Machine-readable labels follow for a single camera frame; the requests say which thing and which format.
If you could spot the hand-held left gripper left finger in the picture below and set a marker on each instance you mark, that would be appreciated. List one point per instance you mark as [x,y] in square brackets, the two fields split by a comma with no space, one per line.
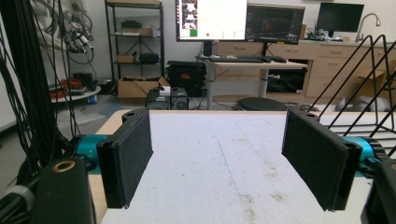
[127,161]

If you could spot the black round stool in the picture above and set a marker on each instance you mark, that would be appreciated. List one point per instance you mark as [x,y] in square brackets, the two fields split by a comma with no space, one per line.
[261,104]

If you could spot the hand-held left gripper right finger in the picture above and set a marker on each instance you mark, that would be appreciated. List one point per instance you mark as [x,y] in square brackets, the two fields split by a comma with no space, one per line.
[317,155]

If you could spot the light wooden standing desk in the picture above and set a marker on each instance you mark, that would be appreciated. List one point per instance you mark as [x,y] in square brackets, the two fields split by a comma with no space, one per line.
[249,67]

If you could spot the round white table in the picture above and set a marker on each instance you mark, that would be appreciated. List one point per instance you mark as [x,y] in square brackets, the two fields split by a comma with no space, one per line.
[74,93]

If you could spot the silver faucet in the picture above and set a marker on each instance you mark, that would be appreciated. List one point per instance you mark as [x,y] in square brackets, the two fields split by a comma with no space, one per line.
[367,26]

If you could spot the open cardboard box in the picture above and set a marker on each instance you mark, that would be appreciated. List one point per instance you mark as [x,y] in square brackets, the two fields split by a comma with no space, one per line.
[137,87]

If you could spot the white-screen computer monitor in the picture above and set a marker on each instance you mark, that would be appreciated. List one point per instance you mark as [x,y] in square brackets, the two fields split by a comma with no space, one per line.
[211,19]

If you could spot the black metal shelving unit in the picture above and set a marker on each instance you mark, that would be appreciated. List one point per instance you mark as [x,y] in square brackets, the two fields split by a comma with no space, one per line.
[137,40]

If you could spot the black monitor on counter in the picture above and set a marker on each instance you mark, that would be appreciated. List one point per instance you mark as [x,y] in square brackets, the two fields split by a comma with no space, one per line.
[339,17]

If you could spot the dark-screen computer monitor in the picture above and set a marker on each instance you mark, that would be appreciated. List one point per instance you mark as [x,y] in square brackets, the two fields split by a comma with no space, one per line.
[275,23]

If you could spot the black computer tower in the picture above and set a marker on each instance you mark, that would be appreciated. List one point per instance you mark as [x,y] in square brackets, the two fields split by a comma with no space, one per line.
[168,99]

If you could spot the black keyboard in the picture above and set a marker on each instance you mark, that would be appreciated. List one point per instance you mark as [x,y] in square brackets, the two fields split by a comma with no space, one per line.
[235,59]

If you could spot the wooden drawer cabinet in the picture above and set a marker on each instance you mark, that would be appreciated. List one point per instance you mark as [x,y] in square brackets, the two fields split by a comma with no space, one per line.
[327,62]

